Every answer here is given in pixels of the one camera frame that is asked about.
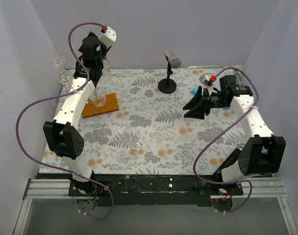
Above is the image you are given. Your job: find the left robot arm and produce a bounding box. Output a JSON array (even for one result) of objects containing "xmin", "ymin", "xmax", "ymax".
[{"xmin": 43, "ymin": 27, "xmax": 117, "ymax": 196}]

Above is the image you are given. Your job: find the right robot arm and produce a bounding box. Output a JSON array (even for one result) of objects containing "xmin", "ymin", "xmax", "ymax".
[{"xmin": 183, "ymin": 75, "xmax": 286, "ymax": 195}]

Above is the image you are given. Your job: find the blue cylinder toy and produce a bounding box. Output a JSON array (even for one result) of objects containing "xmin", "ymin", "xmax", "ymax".
[{"xmin": 191, "ymin": 88, "xmax": 230, "ymax": 110}]

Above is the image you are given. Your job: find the glitter microphone on stand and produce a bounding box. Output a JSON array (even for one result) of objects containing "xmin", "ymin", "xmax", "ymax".
[{"xmin": 163, "ymin": 50, "xmax": 181, "ymax": 69}]

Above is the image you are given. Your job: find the floral tablecloth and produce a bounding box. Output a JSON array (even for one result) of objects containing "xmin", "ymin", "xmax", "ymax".
[{"xmin": 78, "ymin": 67, "xmax": 246, "ymax": 175}]

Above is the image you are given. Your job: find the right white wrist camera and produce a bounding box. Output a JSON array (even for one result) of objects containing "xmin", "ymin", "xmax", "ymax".
[{"xmin": 199, "ymin": 74, "xmax": 217, "ymax": 93}]

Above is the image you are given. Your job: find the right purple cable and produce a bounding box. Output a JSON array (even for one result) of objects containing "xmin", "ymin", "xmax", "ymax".
[{"xmin": 193, "ymin": 67, "xmax": 260, "ymax": 213}]

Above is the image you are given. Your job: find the purple cable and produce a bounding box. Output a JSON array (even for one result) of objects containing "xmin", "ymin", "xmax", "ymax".
[
  {"xmin": 193, "ymin": 67, "xmax": 260, "ymax": 213},
  {"xmin": 16, "ymin": 22, "xmax": 115, "ymax": 220}
]

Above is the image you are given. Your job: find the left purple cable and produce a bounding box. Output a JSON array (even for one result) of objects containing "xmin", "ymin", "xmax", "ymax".
[{"xmin": 16, "ymin": 22, "xmax": 115, "ymax": 220}]

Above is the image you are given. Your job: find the gold wire wine glass rack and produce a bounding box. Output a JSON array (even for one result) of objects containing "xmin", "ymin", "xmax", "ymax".
[{"xmin": 56, "ymin": 45, "xmax": 120, "ymax": 119}]

